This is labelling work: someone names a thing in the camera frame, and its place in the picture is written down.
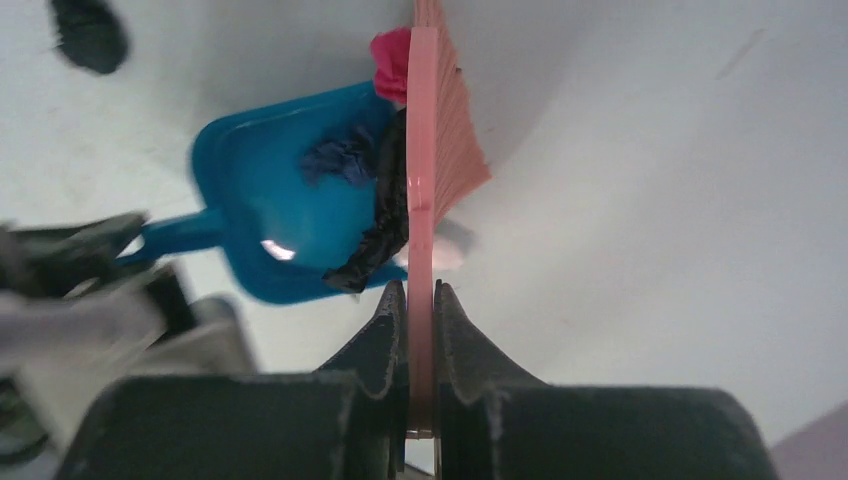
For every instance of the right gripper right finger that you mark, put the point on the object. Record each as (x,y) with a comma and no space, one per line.
(498,421)

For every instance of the long black paper scrap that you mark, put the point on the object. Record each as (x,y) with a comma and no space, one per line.
(390,230)

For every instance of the blue plastic dustpan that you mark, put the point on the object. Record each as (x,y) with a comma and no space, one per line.
(278,234)

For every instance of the magenta paper scrap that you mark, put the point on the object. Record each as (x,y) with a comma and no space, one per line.
(390,52)

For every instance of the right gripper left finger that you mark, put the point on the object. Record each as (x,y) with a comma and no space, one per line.
(344,420)

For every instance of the dark blue paper scrap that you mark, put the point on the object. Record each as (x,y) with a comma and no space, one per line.
(350,157)

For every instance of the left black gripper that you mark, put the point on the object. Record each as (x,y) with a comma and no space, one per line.
(59,355)

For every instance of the pink hand brush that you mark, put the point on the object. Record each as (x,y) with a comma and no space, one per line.
(445,164)

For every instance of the white paper scrap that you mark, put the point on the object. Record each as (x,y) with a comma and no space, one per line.
(451,244)

